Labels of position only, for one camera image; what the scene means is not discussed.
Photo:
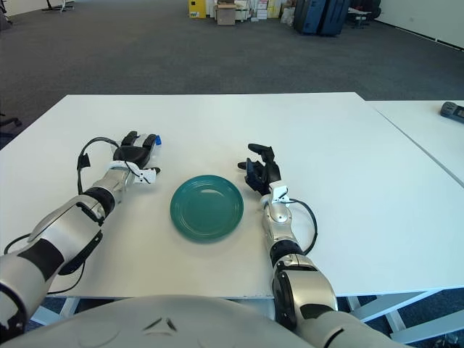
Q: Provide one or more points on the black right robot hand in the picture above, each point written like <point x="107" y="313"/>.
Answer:
<point x="270" y="170"/>

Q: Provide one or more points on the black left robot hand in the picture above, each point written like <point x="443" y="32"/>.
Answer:
<point x="132" y="154"/>

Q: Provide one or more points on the clear bottle with blue cap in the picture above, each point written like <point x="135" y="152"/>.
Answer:
<point x="158" y="139"/>

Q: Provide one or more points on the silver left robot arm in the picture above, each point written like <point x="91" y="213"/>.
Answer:
<point x="65" y="228"/>

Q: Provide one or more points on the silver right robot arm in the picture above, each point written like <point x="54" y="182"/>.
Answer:
<point x="308" y="293"/>

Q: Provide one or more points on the teal round plate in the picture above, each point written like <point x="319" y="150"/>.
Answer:
<point x="207" y="210"/>

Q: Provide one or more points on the black office chair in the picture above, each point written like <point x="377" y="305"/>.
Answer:
<point x="10" y="123"/>

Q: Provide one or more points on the white bag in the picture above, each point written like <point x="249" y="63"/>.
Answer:
<point x="287" y="16"/>

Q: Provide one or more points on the yellow cabinet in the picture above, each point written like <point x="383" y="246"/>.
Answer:
<point x="196" y="9"/>

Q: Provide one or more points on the blue hard case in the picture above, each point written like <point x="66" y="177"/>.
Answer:
<point x="309" y="16"/>

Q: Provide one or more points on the brown cardboard box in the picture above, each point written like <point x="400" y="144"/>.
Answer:
<point x="225" y="16"/>

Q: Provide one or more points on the stack of white boxes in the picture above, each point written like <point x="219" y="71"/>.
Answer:
<point x="259" y="9"/>

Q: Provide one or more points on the dark navy hard case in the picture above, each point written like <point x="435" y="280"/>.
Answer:
<point x="333" y="18"/>

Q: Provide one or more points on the white metal table leg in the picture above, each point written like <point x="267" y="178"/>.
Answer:
<point x="67" y="308"/>
<point x="380" y="308"/>

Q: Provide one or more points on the grey robot torso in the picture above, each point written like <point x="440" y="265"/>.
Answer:
<point x="163" y="326"/>

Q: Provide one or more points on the cluttered background desk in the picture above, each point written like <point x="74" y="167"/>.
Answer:
<point x="360" y="14"/>

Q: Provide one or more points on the dark grey handheld device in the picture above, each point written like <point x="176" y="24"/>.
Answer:
<point x="453" y="109"/>

